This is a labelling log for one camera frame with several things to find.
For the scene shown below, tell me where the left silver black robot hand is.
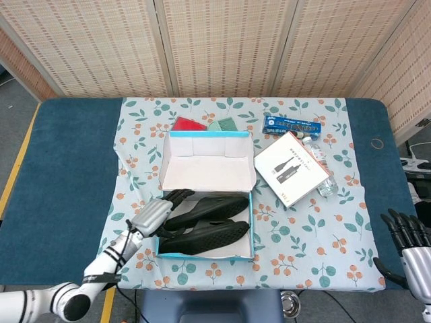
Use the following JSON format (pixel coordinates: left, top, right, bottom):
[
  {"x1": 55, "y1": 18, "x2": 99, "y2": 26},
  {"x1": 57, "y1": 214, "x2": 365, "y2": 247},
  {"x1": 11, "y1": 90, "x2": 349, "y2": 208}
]
[{"x1": 129, "y1": 188, "x2": 197, "y2": 239}]

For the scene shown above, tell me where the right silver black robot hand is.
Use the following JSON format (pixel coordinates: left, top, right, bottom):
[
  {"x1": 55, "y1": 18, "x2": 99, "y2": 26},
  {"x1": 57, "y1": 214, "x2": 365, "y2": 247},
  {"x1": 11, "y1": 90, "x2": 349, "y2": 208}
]
[{"x1": 372, "y1": 208, "x2": 431, "y2": 297}]

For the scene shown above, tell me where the black rubber slipper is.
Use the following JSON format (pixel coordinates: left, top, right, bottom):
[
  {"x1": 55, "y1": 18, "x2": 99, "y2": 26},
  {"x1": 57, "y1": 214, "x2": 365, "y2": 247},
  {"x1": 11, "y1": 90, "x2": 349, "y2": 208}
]
[
  {"x1": 158, "y1": 220, "x2": 252, "y2": 256},
  {"x1": 164, "y1": 196, "x2": 250, "y2": 233}
]

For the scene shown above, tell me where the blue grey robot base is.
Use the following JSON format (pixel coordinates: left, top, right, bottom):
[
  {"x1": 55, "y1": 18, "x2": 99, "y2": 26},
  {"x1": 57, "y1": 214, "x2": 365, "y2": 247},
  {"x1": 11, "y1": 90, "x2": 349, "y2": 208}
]
[{"x1": 138, "y1": 288, "x2": 284, "y2": 323}]

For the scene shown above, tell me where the blue cardboard shoe box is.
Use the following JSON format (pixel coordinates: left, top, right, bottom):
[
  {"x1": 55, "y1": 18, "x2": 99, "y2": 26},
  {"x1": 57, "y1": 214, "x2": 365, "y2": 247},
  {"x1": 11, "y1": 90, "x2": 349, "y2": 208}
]
[{"x1": 156, "y1": 130, "x2": 257, "y2": 262}]

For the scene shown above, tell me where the white flat product box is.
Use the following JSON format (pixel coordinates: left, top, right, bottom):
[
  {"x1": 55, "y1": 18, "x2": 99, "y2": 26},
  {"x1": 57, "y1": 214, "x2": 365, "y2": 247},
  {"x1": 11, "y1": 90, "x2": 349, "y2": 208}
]
[{"x1": 253, "y1": 131, "x2": 334, "y2": 208}]

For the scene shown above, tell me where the blue printed long box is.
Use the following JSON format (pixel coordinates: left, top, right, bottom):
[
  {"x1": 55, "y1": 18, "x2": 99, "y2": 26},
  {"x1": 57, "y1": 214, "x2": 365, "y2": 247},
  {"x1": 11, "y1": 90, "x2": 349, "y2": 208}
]
[{"x1": 261, "y1": 114, "x2": 323, "y2": 138}]

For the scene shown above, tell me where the red flat item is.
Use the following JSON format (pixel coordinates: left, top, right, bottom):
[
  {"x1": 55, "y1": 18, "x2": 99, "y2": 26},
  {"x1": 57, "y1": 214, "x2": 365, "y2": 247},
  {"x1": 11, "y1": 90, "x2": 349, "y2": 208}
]
[{"x1": 170, "y1": 116, "x2": 208, "y2": 133}]

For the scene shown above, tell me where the white chair base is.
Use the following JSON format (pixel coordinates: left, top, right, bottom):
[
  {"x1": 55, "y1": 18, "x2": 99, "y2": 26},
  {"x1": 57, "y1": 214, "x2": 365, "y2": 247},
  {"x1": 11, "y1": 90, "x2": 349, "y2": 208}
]
[{"x1": 399, "y1": 141, "x2": 431, "y2": 173}]

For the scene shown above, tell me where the clear plastic water bottle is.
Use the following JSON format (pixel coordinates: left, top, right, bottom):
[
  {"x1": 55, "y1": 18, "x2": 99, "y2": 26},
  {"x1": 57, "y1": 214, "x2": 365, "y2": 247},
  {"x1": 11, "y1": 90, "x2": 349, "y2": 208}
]
[{"x1": 301, "y1": 136, "x2": 339, "y2": 198}]

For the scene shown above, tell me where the floral leaf print tablecloth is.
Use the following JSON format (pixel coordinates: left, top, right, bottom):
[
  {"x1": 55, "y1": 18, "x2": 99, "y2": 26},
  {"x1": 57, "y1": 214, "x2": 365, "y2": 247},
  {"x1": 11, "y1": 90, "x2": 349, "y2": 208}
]
[{"x1": 96, "y1": 96, "x2": 387, "y2": 291}]

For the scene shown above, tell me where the bamboo folding screen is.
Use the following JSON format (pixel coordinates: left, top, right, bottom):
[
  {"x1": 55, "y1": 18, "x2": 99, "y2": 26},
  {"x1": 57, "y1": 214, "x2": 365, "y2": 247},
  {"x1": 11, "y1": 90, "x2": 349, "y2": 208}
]
[{"x1": 0, "y1": 0, "x2": 431, "y2": 145}]

